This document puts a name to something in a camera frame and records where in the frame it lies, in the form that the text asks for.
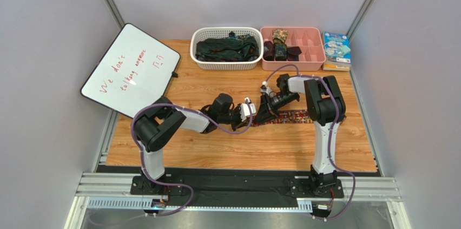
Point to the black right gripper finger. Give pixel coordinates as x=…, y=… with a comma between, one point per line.
x=265, y=115
x=264, y=104

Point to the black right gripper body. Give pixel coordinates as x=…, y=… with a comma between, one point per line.
x=268, y=104

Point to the multicoloured checked patterned tie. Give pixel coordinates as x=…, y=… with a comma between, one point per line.
x=287, y=117

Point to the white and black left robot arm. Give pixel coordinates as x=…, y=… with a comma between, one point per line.
x=154, y=126

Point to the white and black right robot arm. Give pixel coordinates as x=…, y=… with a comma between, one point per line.
x=325, y=107

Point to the dark green ties pile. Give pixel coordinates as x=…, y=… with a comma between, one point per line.
x=233, y=48

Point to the rolled dark maroon tie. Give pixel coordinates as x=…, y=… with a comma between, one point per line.
x=268, y=51

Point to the rolled dark red tie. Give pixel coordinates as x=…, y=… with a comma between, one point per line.
x=293, y=53

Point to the rolled dark green tie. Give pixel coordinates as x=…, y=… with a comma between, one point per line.
x=280, y=52

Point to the yellow book under box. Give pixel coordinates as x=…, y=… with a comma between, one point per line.
x=333, y=67

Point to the rolled floral beige tie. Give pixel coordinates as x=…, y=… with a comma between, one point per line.
x=279, y=36

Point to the pink divided organiser tray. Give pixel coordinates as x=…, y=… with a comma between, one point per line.
x=307, y=39

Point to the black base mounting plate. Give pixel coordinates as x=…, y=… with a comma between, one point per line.
x=240, y=188

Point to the blue packaged box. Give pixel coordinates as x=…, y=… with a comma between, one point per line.
x=337, y=49

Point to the white perforated plastic basket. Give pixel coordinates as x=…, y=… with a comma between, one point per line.
x=222, y=32

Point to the whiteboard with red writing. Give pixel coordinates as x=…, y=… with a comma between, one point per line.
x=133, y=73

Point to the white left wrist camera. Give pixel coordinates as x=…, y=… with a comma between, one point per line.
x=247, y=109

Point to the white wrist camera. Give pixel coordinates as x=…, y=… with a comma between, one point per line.
x=266, y=90
x=247, y=109

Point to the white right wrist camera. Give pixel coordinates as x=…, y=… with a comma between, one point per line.
x=266, y=90

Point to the aluminium frame rail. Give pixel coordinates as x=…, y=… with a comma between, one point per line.
x=101, y=201

